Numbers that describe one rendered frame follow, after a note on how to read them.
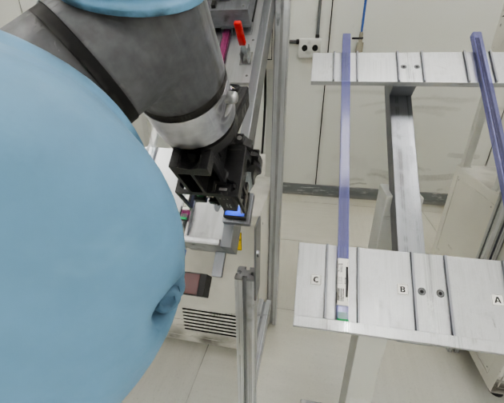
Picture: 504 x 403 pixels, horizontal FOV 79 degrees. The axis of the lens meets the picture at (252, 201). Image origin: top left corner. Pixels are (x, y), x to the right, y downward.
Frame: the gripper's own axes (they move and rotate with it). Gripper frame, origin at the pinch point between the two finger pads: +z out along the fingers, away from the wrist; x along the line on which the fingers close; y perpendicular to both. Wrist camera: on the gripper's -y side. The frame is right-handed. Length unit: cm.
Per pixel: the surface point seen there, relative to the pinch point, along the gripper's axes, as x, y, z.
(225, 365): -14, 36, 82
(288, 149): -7, -111, 170
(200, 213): -9.3, 1.3, 10.9
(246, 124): -2.9, -18.6, 9.5
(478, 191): 73, -37, 71
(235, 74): -7.8, -33.0, 10.5
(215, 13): -13.8, -46.3, 5.4
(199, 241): -7.6, 7.1, 8.8
